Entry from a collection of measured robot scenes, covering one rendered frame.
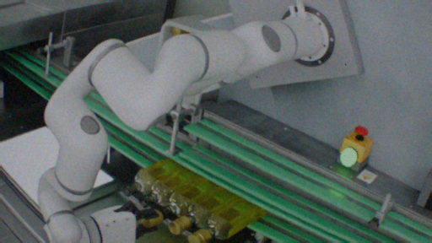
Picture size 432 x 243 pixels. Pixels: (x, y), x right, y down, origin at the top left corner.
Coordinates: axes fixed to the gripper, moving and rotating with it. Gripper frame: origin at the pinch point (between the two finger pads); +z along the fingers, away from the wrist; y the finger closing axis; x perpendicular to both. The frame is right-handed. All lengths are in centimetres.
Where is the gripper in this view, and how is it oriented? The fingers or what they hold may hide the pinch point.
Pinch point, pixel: (148, 220)
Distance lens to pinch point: 121.4
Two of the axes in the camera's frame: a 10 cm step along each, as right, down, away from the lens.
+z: 7.8, -1.4, 6.1
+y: 1.6, -9.0, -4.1
